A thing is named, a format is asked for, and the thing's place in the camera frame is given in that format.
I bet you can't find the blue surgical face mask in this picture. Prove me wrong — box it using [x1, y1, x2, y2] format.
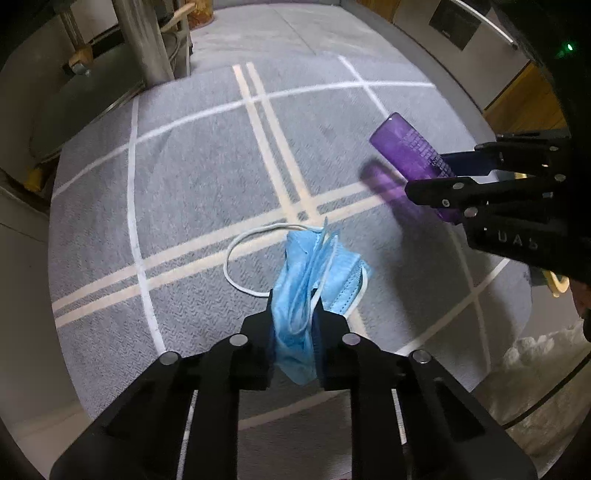
[222, 223, 372, 385]

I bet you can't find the purple bottle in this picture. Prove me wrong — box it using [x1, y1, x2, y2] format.
[368, 111, 463, 225]

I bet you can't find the person's hand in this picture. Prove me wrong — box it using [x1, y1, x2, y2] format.
[570, 280, 591, 342]

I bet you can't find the blue bin with yellow rim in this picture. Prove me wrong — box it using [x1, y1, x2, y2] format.
[542, 270, 570, 298]

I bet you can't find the stainless steel oven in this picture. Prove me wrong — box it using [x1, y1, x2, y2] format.
[394, 1, 529, 110]

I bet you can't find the grey checked floor mat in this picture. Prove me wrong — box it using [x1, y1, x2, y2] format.
[48, 51, 532, 480]

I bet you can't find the white fluffy rug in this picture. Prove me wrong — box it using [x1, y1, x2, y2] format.
[473, 321, 590, 476]

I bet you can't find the grey pot lid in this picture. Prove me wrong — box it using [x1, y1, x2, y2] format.
[29, 27, 145, 161]

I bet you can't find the metal rack frame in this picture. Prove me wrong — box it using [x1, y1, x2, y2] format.
[53, 1, 197, 87]

